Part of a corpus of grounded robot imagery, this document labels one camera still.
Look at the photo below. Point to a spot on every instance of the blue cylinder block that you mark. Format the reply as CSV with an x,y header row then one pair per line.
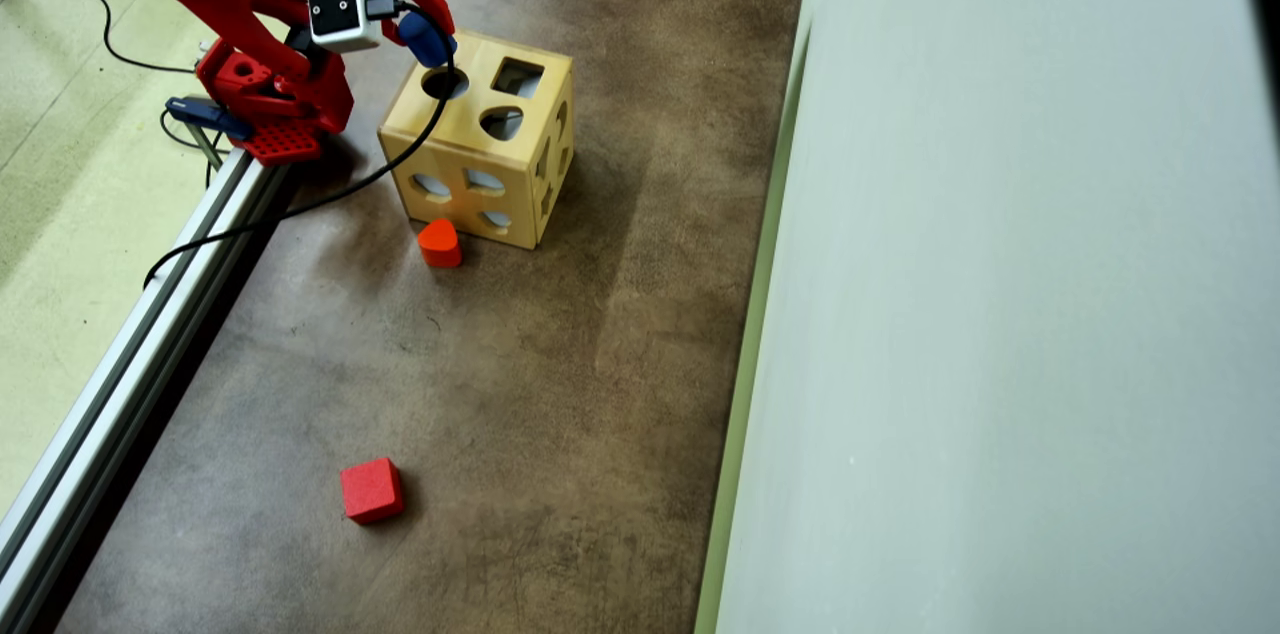
x,y
425,41

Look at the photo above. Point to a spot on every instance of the red robot arm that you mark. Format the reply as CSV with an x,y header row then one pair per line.
x,y
290,104

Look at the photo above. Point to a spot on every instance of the wooden shape sorter box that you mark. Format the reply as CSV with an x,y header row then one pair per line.
x,y
470,144

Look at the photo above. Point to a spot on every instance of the blue clamp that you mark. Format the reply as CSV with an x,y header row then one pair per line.
x,y
210,116

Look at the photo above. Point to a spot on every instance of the orange teardrop block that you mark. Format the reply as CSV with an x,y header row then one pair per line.
x,y
440,244

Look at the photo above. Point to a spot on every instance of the red cube block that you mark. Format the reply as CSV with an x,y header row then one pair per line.
x,y
372,491

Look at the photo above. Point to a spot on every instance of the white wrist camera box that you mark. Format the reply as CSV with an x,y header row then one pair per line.
x,y
345,14

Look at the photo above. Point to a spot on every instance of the aluminium extrusion rail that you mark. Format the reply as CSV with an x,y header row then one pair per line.
x,y
130,364

